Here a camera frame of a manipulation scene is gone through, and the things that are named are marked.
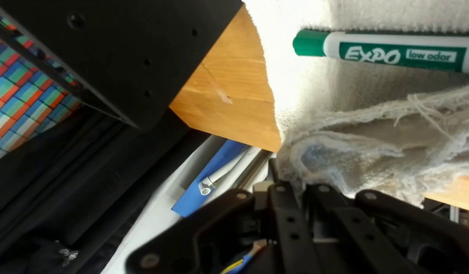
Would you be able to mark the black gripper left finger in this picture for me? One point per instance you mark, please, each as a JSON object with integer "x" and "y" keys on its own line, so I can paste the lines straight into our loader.
{"x": 205, "y": 238}

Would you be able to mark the white cloth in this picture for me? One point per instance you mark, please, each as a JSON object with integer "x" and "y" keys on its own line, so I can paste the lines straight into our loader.
{"x": 377, "y": 117}

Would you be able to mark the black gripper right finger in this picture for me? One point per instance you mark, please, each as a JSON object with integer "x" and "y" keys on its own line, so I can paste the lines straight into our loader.
{"x": 377, "y": 234}

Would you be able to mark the colourful patterned backdrop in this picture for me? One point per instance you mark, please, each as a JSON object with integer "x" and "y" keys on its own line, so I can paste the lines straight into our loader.
{"x": 27, "y": 97}

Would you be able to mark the black perforated box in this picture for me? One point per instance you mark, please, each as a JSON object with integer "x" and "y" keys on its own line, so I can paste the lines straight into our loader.
{"x": 118, "y": 51}

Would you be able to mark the green Expo marker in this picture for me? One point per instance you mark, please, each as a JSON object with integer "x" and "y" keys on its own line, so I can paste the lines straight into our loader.
{"x": 397, "y": 53}

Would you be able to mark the blue strip with number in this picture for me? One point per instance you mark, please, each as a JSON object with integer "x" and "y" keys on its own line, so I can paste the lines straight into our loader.
{"x": 210, "y": 178}

